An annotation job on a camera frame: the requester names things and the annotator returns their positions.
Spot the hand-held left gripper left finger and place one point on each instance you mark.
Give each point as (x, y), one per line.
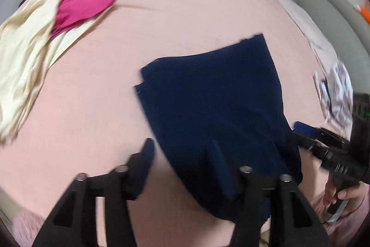
(144, 157)

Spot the bed with pink sheet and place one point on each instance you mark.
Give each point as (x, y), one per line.
(101, 90)

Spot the person's right hand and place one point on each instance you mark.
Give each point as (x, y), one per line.
(351, 195)

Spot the pink fluffy robe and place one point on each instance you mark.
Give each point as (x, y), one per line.
(349, 221)

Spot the navy garment with white stripes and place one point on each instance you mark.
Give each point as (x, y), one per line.
(216, 96)

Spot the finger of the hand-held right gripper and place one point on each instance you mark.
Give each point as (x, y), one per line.
(305, 142)
(305, 128)

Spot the cream garment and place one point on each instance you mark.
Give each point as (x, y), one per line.
(23, 61)

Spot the stack of folded white clothes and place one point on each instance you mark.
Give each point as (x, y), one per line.
(336, 90)

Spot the magenta garment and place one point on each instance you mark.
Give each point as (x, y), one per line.
(81, 9)

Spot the white quilted mat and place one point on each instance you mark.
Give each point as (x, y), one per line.
(309, 30)

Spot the grey padded headboard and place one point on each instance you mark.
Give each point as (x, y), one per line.
(347, 27)

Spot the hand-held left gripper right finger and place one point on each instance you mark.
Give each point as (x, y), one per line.
(221, 174)

